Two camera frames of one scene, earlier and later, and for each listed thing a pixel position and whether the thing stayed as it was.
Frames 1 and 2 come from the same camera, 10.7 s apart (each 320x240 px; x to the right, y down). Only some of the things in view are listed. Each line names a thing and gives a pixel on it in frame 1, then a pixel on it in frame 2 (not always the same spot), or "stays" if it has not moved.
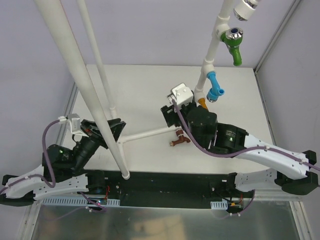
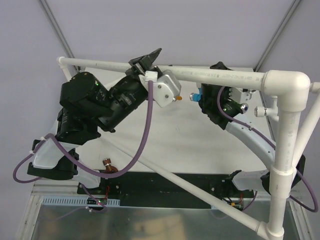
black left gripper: (99, 132) to (139, 65)
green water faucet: (232, 37) to (242, 108)
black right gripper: (172, 114) to (207, 97)
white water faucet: (244, 12) to (261, 111)
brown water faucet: (180, 134) to (109, 168)
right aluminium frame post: (295, 4) stays
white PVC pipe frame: (54, 9) to (293, 88)
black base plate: (166, 189) stays
